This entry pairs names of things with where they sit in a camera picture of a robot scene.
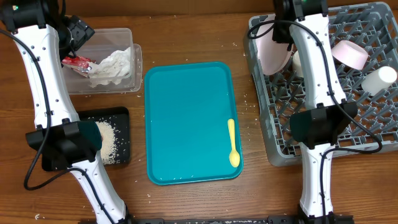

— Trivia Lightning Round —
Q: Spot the large white plate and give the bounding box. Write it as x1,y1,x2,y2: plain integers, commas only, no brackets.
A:
255,29,293,75

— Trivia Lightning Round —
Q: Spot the red snack wrapper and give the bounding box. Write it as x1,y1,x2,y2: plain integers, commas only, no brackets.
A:
62,56,96,78

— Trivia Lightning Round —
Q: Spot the pale green bowl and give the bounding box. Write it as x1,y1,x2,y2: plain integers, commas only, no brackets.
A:
292,51,303,78

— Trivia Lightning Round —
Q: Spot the white napkin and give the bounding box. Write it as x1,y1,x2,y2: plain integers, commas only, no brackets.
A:
101,47,131,77
88,62,118,88

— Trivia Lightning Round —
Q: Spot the white cup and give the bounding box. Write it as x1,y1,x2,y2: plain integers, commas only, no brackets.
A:
361,66,397,96

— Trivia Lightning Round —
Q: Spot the yellow plastic spoon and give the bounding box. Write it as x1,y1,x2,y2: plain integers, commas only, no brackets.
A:
228,118,240,167

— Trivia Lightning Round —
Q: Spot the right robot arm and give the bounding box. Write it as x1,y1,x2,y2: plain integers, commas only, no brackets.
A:
272,0,358,223

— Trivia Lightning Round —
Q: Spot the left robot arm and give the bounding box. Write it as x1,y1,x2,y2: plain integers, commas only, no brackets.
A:
1,0,133,223

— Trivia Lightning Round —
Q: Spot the grey dishwasher rack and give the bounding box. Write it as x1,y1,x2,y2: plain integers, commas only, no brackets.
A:
244,2,397,166

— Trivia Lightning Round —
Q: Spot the clear plastic bin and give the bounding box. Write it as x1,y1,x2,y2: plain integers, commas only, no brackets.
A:
63,28,143,95

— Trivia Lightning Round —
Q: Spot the black tray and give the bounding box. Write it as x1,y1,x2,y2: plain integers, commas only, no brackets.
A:
26,107,131,171

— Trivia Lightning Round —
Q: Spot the teal serving tray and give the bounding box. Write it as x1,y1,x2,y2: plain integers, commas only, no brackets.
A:
144,62,243,185

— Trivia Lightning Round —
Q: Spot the spilled rice pile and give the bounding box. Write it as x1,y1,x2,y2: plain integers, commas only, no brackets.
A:
96,121,118,165

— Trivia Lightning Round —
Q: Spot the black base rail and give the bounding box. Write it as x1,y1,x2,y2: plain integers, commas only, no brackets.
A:
127,215,354,224

